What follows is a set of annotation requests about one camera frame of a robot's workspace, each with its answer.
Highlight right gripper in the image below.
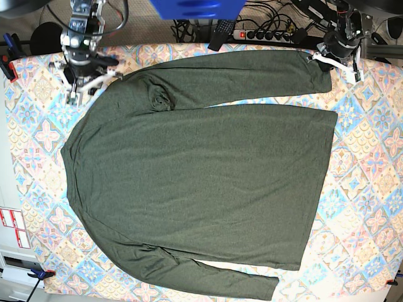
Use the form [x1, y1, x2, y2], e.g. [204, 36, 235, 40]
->
[63, 50, 123, 93]

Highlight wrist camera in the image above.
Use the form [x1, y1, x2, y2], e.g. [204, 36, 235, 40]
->
[353, 69, 364, 85]
[65, 91, 82, 106]

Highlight blue clamp bottom left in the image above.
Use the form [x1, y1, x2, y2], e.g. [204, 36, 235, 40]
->
[26, 269, 56, 302]

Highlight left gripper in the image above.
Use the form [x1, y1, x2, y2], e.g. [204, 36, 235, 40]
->
[307, 31, 359, 82]

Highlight white power strip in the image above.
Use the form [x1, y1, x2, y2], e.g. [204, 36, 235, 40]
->
[232, 30, 292, 43]

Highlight dark green long-sleeve shirt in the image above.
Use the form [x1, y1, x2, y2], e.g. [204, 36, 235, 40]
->
[61, 50, 338, 301]

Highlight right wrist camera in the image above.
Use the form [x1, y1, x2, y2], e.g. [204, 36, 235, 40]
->
[65, 91, 82, 106]

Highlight blue plastic box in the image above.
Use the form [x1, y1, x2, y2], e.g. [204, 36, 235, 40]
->
[150, 0, 246, 20]

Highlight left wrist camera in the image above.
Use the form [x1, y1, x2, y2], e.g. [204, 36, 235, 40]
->
[353, 69, 364, 85]

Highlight black remote control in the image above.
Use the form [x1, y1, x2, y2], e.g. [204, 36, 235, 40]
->
[208, 20, 235, 52]

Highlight red white stickers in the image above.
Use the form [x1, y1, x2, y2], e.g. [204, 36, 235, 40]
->
[0, 208, 30, 249]

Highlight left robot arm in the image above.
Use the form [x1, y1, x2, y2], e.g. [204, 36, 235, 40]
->
[307, 1, 372, 85]

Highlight black round stool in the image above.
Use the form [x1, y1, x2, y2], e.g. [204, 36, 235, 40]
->
[30, 22, 62, 55]

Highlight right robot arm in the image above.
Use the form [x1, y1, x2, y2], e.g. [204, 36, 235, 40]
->
[55, 1, 128, 99]

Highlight black clamp bottom right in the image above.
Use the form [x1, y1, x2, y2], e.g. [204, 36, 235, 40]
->
[386, 280, 399, 286]

